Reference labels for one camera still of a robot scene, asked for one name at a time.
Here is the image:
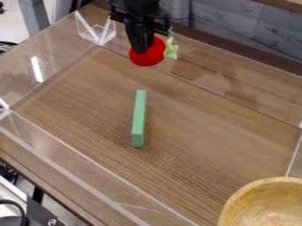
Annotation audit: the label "grey table leg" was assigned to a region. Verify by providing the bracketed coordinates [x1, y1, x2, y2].
[17, 0, 49, 36]

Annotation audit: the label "red plush fruit green leaves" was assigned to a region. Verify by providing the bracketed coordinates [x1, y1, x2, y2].
[128, 37, 179, 66]

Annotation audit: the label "clear acrylic enclosure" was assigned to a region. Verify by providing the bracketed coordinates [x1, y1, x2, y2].
[0, 18, 302, 226]

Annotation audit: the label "black device with cable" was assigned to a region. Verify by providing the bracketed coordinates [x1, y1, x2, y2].
[0, 200, 67, 226]

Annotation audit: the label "green rectangular block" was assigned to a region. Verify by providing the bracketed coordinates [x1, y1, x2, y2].
[131, 90, 147, 147]

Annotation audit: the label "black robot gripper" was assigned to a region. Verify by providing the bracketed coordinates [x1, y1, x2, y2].
[107, 0, 171, 54]

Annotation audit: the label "wooden bowl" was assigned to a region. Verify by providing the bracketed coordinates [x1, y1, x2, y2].
[216, 177, 302, 226]

